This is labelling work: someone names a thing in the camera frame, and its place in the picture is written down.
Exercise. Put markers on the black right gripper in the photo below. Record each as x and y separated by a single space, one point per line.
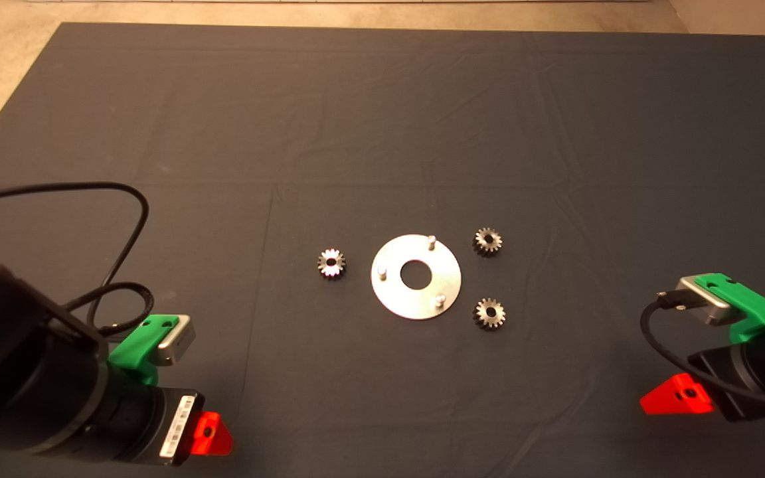
741 368

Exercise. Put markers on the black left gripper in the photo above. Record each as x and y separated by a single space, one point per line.
157 425

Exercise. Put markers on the small steel planetary gear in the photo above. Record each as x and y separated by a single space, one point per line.
481 319
481 247
324 267

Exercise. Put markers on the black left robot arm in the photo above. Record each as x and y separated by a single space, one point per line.
17 358

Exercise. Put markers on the round metal carrier plate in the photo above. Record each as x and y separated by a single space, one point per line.
416 305

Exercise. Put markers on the dark grey table cloth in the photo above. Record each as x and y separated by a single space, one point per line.
382 133

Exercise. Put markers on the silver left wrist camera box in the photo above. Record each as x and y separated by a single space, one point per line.
180 342

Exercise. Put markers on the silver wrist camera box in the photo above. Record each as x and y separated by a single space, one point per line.
704 302
180 342

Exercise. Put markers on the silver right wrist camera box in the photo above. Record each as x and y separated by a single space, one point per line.
704 302

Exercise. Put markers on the green left camera mount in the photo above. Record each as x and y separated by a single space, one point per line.
131 355

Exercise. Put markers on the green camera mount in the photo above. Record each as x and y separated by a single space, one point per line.
131 355
754 312

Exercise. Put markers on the green right camera mount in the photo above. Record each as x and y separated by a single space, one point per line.
754 312

